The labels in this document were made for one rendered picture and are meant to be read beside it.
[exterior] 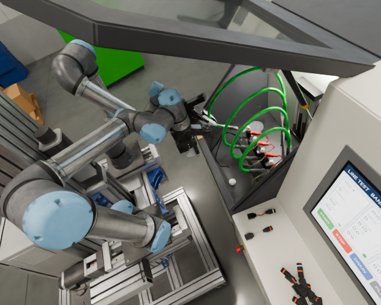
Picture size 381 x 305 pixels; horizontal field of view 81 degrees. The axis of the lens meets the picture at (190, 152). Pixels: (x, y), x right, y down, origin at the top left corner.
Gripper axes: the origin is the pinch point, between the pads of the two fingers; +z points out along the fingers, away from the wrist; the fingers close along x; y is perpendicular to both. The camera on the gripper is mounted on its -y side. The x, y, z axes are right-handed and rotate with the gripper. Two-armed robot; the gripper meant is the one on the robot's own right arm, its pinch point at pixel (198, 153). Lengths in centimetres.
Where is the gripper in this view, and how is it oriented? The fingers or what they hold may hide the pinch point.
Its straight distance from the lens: 101.6
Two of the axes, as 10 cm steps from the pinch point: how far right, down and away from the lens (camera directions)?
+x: 2.8, 7.0, -6.5
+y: -9.2, 3.9, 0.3
